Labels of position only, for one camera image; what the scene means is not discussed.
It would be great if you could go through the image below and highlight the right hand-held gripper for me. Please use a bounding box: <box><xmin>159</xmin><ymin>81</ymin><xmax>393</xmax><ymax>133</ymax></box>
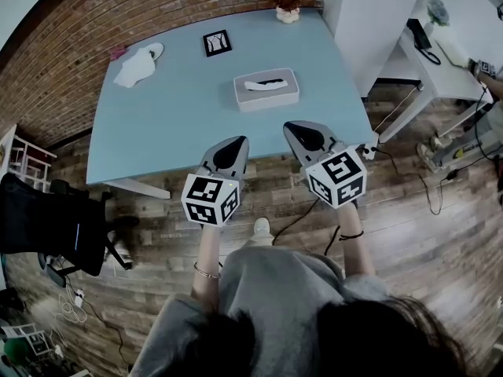
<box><xmin>282</xmin><ymin>120</ymin><xmax>368</xmax><ymax>210</ymax></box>

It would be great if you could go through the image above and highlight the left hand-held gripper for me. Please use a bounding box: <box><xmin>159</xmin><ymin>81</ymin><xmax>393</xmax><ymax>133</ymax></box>
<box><xmin>180</xmin><ymin>135</ymin><xmax>251</xmax><ymax>228</ymax></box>

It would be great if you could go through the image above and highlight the white tissue box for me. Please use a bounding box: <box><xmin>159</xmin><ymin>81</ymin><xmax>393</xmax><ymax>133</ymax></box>
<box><xmin>233</xmin><ymin>67</ymin><xmax>301</xmax><ymax>114</ymax></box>

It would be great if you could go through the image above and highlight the white tissue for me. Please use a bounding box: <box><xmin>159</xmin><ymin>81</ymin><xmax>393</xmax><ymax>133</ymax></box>
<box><xmin>112</xmin><ymin>49</ymin><xmax>156</xmax><ymax>90</ymax></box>
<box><xmin>244</xmin><ymin>78</ymin><xmax>285</xmax><ymax>93</ymax></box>

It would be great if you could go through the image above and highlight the person's right forearm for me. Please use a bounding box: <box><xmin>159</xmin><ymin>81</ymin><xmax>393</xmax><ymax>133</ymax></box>
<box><xmin>336</xmin><ymin>201</ymin><xmax>378</xmax><ymax>281</ymax></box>

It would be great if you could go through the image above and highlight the person's left forearm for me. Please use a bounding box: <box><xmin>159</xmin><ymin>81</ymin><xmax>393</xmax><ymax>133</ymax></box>
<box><xmin>191</xmin><ymin>222</ymin><xmax>222</xmax><ymax>314</ymax></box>

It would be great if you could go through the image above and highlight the crumpled white tissue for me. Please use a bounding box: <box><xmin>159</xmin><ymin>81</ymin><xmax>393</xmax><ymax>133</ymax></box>
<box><xmin>112</xmin><ymin>49</ymin><xmax>156</xmax><ymax>90</ymax></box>

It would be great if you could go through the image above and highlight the white power strip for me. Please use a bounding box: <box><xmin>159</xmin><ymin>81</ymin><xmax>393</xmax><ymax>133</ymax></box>
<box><xmin>360</xmin><ymin>141</ymin><xmax>380</xmax><ymax>161</ymax></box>

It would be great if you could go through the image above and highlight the beige trouser leg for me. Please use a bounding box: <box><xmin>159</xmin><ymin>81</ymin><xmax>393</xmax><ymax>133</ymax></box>
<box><xmin>238</xmin><ymin>232</ymin><xmax>274</xmax><ymax>251</ymax></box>

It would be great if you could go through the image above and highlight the white side desk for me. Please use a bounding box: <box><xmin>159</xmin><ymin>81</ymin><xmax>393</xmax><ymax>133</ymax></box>
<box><xmin>378</xmin><ymin>24</ymin><xmax>495</xmax><ymax>145</ymax></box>

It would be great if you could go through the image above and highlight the black desk telephone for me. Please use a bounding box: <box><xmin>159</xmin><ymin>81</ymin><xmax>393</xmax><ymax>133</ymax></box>
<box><xmin>406</xmin><ymin>17</ymin><xmax>442</xmax><ymax>66</ymax></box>

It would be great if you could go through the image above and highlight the grey sweatshirt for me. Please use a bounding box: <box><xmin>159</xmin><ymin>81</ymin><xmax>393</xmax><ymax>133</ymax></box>
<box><xmin>128</xmin><ymin>244</ymin><xmax>394</xmax><ymax>377</ymax></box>

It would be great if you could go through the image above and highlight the grey potted plant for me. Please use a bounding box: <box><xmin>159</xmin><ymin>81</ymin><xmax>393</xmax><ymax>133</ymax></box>
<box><xmin>425</xmin><ymin>0</ymin><xmax>451</xmax><ymax>38</ymax></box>

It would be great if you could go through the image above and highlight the white shelf rack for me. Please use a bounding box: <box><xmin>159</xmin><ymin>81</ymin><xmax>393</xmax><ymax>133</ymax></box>
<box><xmin>6</xmin><ymin>133</ymin><xmax>59</xmax><ymax>192</ymax></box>

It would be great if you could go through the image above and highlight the black office chair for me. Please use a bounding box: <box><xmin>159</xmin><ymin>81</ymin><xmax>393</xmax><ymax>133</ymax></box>
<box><xmin>0</xmin><ymin>172</ymin><xmax>141</xmax><ymax>289</ymax></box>

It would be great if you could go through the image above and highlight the black floor cable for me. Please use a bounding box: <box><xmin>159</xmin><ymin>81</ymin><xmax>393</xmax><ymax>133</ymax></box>
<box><xmin>272</xmin><ymin>197</ymin><xmax>321</xmax><ymax>247</ymax></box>

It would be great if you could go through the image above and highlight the black picture frame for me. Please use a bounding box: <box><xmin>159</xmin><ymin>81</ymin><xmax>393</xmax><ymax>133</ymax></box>
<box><xmin>202</xmin><ymin>29</ymin><xmax>233</xmax><ymax>58</ymax></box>

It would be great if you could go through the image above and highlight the thin metal bracelet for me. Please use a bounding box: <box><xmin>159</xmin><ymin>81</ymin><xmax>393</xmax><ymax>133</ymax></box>
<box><xmin>193</xmin><ymin>261</ymin><xmax>222</xmax><ymax>280</ymax></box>

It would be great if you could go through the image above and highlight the black power cable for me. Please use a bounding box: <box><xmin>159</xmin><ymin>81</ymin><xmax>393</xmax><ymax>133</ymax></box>
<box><xmin>375</xmin><ymin>148</ymin><xmax>446</xmax><ymax>216</ymax></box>

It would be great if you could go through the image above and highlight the white charger with cable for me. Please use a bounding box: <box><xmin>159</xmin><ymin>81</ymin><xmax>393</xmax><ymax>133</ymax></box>
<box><xmin>57</xmin><ymin>287</ymin><xmax>90</xmax><ymax>325</ymax></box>

